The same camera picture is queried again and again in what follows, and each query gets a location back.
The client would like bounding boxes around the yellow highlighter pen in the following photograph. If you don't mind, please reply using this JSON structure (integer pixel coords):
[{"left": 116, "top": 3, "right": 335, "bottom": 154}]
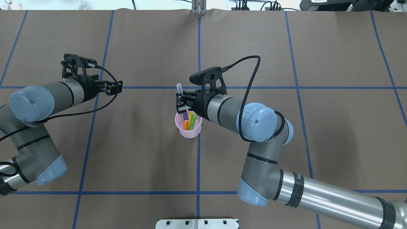
[{"left": 188, "top": 111, "right": 194, "bottom": 128}]

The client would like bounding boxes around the green highlighter pen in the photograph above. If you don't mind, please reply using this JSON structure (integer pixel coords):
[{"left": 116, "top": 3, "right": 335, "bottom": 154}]
[{"left": 189, "top": 112, "right": 197, "bottom": 130}]

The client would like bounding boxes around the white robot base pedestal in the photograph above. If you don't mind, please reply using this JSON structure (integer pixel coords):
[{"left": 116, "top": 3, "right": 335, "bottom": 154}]
[{"left": 155, "top": 219, "right": 240, "bottom": 229}]

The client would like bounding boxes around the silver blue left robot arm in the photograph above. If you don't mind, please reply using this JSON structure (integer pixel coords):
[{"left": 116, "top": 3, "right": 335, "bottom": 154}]
[{"left": 1, "top": 74, "right": 123, "bottom": 196}]

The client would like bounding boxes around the orange highlighter pen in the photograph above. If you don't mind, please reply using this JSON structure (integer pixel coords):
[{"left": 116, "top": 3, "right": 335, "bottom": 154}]
[{"left": 183, "top": 120, "right": 189, "bottom": 131}]

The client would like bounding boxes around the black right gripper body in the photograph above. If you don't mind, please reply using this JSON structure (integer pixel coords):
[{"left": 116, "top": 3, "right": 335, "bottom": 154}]
[{"left": 189, "top": 90, "right": 212, "bottom": 119}]

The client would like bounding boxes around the aluminium frame post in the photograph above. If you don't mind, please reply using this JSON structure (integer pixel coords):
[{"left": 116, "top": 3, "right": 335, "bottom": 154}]
[{"left": 191, "top": 0, "right": 207, "bottom": 16}]

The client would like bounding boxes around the purple marker pen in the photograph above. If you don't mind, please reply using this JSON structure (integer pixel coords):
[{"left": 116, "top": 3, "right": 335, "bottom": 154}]
[{"left": 176, "top": 83, "right": 189, "bottom": 120}]

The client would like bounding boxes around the pink mesh pen holder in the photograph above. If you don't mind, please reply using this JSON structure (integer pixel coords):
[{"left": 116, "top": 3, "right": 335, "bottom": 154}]
[{"left": 175, "top": 111, "right": 202, "bottom": 139}]

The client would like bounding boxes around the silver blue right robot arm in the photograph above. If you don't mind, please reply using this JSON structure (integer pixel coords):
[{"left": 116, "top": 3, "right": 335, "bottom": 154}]
[{"left": 197, "top": 89, "right": 406, "bottom": 229}]

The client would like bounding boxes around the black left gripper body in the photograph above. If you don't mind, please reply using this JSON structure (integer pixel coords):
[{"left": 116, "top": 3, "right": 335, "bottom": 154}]
[{"left": 76, "top": 74, "right": 106, "bottom": 102}]

